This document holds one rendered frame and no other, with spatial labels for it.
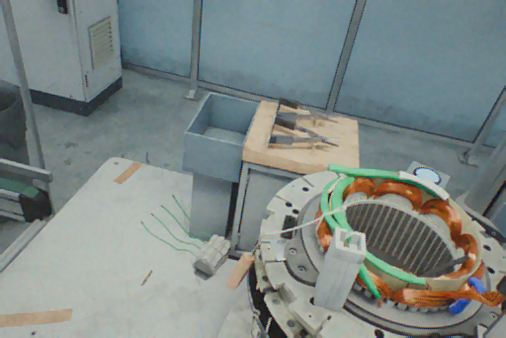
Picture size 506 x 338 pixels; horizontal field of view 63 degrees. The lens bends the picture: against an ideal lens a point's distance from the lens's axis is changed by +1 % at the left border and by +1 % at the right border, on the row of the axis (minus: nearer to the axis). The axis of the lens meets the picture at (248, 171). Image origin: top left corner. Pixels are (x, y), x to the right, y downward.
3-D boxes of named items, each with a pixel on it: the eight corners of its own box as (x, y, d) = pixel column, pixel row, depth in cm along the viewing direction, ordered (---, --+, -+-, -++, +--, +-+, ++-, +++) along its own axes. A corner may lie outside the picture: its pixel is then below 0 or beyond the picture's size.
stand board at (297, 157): (241, 160, 70) (242, 149, 69) (259, 110, 86) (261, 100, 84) (356, 186, 69) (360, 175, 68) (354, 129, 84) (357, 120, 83)
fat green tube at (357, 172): (324, 178, 53) (328, 166, 51) (326, 161, 56) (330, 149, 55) (441, 207, 51) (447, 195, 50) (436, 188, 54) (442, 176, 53)
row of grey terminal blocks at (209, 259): (209, 283, 81) (210, 269, 78) (189, 271, 82) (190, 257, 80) (234, 251, 88) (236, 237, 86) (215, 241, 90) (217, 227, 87)
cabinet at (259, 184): (227, 259, 86) (242, 160, 71) (244, 203, 101) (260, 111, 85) (318, 281, 85) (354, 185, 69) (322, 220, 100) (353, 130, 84)
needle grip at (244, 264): (241, 257, 50) (224, 286, 54) (254, 264, 50) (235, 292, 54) (244, 249, 52) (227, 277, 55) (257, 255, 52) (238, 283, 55)
